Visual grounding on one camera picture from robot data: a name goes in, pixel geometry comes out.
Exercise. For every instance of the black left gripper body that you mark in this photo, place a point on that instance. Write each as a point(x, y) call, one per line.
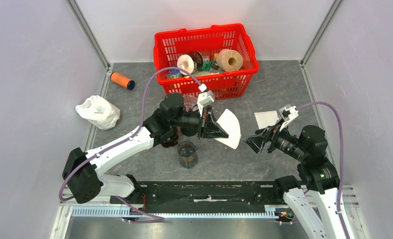
point(192, 118)

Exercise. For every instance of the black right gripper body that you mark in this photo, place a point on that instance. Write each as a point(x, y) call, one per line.
point(287, 143)

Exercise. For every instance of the white paper coffee filter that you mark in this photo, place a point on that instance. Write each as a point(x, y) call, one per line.
point(230, 124)
point(265, 119)

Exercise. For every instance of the clear glass coffee dripper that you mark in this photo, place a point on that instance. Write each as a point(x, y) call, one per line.
point(190, 103)

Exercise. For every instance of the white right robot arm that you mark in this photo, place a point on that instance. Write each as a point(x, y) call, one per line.
point(316, 200)

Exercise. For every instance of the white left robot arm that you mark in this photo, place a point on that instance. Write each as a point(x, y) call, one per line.
point(84, 173)

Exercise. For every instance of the red and black coffee server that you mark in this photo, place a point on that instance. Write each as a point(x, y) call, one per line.
point(189, 130)

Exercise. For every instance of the brown plastic coffee dripper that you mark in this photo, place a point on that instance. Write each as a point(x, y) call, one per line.
point(172, 141)

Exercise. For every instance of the small glass measuring beaker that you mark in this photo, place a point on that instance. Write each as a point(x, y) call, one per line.
point(187, 152)

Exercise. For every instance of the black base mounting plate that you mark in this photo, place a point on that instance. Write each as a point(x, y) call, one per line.
point(211, 197)

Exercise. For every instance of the blue small box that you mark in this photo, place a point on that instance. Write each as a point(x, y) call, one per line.
point(173, 73)

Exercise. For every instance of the green packet in basket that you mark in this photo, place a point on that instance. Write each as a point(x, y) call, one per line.
point(210, 66)

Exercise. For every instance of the red plastic shopping basket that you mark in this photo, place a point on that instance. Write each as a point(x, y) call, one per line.
point(169, 45)

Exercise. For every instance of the beige tape roll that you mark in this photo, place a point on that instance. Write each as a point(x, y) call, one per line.
point(229, 60)

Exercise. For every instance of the orange cylindrical bottle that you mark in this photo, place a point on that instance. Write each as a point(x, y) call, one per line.
point(122, 80)

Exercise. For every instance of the white crumpled plastic bag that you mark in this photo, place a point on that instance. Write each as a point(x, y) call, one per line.
point(99, 112)

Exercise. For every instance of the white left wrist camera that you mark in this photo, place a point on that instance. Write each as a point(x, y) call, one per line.
point(205, 98)

